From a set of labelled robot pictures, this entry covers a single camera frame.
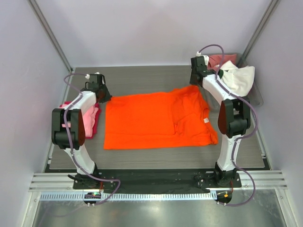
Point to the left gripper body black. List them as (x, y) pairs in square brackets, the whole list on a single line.
[(102, 87)]

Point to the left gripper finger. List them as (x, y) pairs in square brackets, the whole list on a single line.
[(104, 89), (102, 98)]

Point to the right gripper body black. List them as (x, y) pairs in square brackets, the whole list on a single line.
[(192, 80)]

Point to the orange t shirt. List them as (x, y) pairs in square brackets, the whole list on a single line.
[(178, 118)]

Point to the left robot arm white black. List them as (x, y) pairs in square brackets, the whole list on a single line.
[(68, 131)]

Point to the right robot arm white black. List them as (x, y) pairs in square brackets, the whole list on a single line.
[(233, 122)]

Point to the dusty red t shirt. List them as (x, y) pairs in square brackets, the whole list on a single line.
[(214, 60)]

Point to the folded light pink t shirt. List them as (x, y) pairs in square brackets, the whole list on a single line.
[(88, 118)]

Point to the folded magenta t shirt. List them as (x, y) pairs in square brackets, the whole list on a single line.
[(95, 123)]

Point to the white t shirt green collar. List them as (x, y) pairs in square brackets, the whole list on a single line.
[(238, 80)]

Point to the grey plastic bin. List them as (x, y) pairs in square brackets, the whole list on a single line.
[(254, 95)]

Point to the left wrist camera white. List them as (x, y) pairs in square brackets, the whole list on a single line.
[(88, 76)]

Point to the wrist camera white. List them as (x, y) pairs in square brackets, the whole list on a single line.
[(202, 60), (88, 76)]

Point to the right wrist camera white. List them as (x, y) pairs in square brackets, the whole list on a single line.
[(202, 60)]

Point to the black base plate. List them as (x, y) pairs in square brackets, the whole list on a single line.
[(222, 195)]

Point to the right aluminium corner post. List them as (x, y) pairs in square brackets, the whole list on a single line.
[(273, 4)]

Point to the aluminium corner post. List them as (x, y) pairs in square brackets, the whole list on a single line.
[(273, 4), (46, 27)]

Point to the left aluminium corner post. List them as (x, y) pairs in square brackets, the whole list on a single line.
[(46, 27)]

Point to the slotted cable duct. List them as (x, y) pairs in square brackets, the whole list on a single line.
[(94, 196)]

